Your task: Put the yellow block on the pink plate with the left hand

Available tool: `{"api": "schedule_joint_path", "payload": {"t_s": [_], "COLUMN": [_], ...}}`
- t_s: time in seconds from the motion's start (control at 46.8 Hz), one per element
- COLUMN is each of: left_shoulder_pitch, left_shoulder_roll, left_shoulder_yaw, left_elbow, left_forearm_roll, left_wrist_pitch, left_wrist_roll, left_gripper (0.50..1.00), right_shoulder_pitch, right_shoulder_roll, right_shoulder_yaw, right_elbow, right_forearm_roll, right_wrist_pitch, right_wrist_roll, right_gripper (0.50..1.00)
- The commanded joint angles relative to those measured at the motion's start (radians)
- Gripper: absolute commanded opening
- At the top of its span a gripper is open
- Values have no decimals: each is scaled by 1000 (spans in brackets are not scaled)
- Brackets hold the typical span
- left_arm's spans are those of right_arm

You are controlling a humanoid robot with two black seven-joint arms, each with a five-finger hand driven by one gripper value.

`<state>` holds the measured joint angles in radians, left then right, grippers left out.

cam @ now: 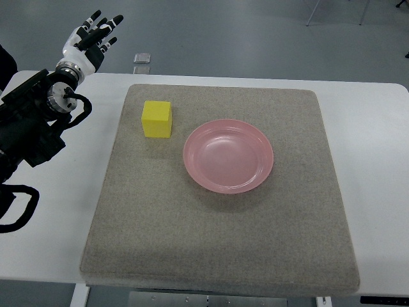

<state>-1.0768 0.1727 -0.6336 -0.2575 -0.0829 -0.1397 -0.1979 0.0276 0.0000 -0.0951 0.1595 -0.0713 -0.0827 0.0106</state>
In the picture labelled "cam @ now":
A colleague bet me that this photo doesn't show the beige felt mat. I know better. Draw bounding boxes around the beige felt mat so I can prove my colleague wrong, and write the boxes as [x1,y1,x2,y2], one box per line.
[79,84,360,297]

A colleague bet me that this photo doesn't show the pink plate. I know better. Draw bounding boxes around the pink plate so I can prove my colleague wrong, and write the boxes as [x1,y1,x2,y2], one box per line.
[183,119,274,194]

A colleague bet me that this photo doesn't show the white table leg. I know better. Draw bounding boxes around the white table leg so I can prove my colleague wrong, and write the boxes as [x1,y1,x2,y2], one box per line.
[70,283,90,307]

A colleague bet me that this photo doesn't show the black looped cable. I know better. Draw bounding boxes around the black looped cable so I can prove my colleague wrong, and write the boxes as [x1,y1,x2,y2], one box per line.
[0,183,40,234]

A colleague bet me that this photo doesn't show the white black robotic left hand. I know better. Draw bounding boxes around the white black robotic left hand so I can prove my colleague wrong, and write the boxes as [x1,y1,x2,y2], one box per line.
[56,10,124,83]

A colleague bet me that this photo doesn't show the grey metal base plate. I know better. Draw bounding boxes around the grey metal base plate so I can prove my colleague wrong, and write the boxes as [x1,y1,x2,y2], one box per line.
[127,291,288,307]

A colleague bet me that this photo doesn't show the yellow foam block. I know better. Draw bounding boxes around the yellow foam block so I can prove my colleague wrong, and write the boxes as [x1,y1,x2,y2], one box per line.
[141,100,173,138]

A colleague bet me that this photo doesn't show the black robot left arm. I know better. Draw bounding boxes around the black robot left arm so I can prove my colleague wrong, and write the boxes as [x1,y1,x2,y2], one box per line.
[1,58,92,182]

